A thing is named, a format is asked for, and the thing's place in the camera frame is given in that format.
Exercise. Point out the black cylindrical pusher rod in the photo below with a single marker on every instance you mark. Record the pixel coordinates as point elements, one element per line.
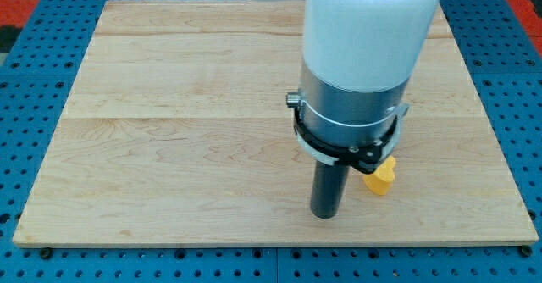
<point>328,185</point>

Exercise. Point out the wooden board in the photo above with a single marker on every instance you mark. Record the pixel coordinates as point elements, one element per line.
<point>176,134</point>

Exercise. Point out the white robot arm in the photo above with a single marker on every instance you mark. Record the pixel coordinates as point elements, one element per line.
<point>357,57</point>

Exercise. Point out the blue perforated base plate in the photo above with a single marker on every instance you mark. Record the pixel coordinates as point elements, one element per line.
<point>35,80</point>

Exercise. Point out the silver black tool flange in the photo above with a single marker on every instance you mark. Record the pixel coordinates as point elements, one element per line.
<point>338,126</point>

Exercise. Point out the yellow heart block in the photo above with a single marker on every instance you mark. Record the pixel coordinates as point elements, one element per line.
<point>382,179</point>

